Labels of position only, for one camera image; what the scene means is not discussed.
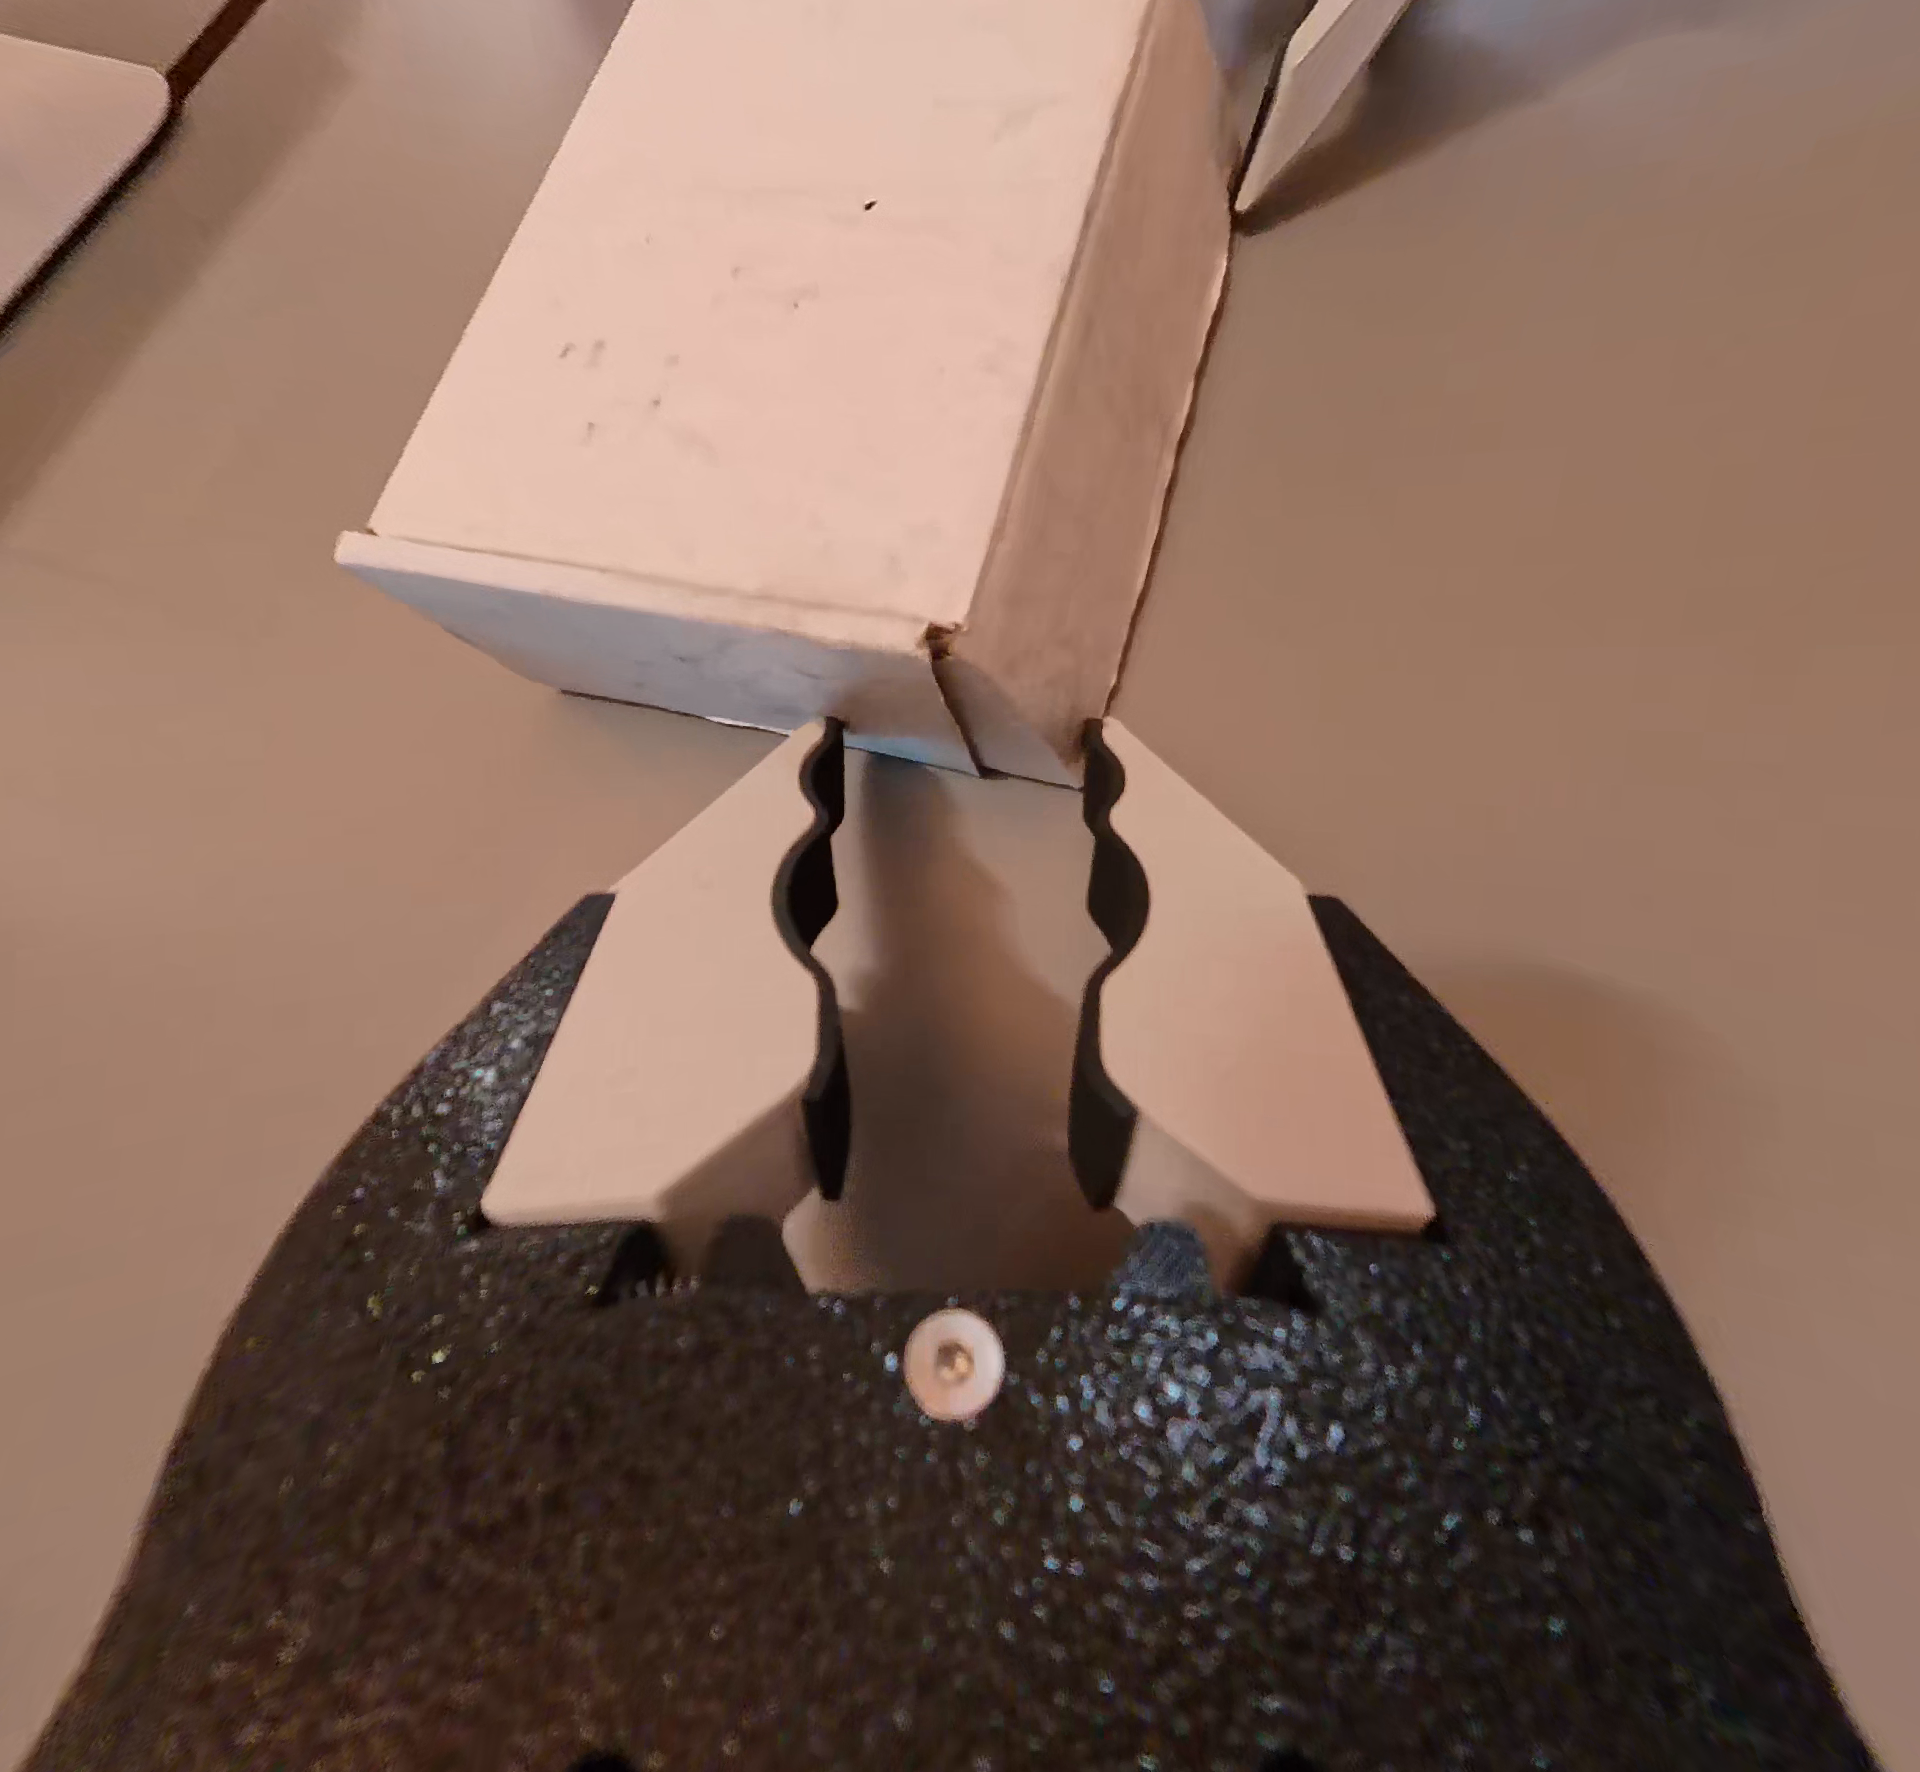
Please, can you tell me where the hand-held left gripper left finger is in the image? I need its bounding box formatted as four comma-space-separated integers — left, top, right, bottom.
480, 717, 854, 1242

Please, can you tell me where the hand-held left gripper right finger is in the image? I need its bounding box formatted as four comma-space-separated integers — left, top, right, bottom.
1066, 714, 1443, 1297

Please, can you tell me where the white cardboard box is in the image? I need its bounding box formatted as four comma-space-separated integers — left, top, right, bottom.
333, 0, 1241, 795

